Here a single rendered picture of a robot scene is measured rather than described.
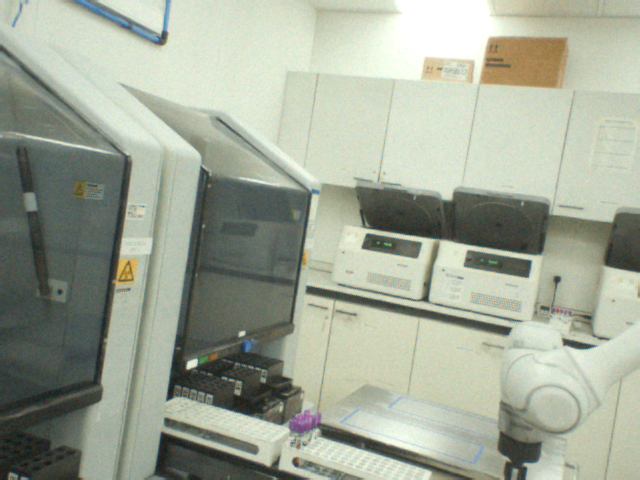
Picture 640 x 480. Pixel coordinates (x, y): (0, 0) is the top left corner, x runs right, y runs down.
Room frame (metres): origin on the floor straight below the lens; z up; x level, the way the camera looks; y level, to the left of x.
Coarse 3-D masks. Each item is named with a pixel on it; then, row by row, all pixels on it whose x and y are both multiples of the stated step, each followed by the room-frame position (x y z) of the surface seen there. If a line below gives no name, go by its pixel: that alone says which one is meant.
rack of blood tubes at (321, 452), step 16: (288, 448) 1.29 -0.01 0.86; (304, 448) 1.30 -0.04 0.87; (320, 448) 1.33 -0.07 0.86; (336, 448) 1.34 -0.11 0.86; (352, 448) 1.34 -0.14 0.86; (288, 464) 1.29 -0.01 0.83; (304, 464) 1.31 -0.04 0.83; (320, 464) 1.33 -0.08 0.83; (336, 464) 1.26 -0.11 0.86; (352, 464) 1.27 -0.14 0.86; (368, 464) 1.27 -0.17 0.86; (384, 464) 1.30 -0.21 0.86; (400, 464) 1.30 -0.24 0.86
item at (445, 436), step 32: (352, 416) 1.68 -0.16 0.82; (384, 416) 1.73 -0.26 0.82; (416, 416) 1.77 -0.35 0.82; (448, 416) 1.82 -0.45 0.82; (480, 416) 1.87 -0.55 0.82; (384, 448) 1.54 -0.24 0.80; (416, 448) 1.53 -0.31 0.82; (448, 448) 1.56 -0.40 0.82; (480, 448) 1.60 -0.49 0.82; (544, 448) 1.68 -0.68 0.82
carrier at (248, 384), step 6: (252, 372) 1.74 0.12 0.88; (258, 372) 1.75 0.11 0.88; (240, 378) 1.67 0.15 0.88; (246, 378) 1.69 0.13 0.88; (252, 378) 1.72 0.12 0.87; (258, 378) 1.76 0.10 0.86; (240, 384) 1.67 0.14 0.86; (246, 384) 1.69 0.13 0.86; (252, 384) 1.72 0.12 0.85; (258, 384) 1.76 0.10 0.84; (234, 390) 1.67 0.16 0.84; (240, 390) 1.67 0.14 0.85; (246, 390) 1.70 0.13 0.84; (252, 390) 1.73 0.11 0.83; (258, 390) 1.76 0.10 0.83; (240, 396) 1.67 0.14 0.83; (246, 396) 1.70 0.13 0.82
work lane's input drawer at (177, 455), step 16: (160, 448) 1.38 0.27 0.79; (176, 448) 1.37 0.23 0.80; (192, 448) 1.36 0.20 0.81; (208, 448) 1.35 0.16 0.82; (160, 464) 1.38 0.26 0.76; (176, 464) 1.36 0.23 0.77; (192, 464) 1.35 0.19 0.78; (208, 464) 1.34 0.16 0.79; (224, 464) 1.32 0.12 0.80; (240, 464) 1.32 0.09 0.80; (256, 464) 1.31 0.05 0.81; (272, 464) 1.31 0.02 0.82
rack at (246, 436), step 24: (168, 408) 1.42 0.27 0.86; (192, 408) 1.44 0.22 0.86; (216, 408) 1.46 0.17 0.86; (168, 432) 1.39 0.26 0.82; (192, 432) 1.40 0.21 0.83; (216, 432) 1.45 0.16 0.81; (240, 432) 1.34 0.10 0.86; (264, 432) 1.36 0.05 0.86; (288, 432) 1.38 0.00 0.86; (264, 456) 1.31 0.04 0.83
